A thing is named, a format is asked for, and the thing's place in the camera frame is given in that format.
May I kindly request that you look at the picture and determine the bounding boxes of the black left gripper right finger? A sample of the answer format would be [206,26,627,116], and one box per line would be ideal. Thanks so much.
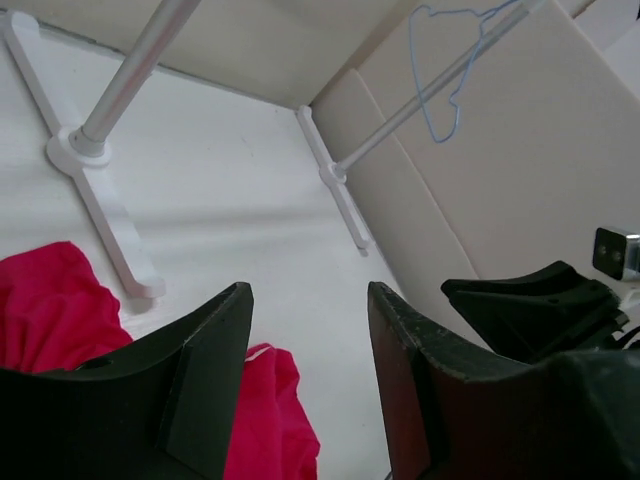
[368,282,639,479]

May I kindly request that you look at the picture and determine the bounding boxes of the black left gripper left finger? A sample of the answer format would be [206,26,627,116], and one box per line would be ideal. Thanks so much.
[1,282,254,479]

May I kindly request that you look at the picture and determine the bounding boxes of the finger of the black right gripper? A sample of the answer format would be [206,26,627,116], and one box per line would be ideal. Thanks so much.
[441,261,625,360]

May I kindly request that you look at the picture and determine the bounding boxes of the red t shirt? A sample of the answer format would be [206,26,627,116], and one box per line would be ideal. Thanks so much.
[1,242,320,479]

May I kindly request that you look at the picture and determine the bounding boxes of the blue wire hanger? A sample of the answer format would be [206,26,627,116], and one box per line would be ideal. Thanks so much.
[408,1,527,144]

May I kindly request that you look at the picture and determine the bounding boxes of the white clothes rack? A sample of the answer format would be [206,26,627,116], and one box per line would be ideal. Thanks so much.
[2,1,541,299]

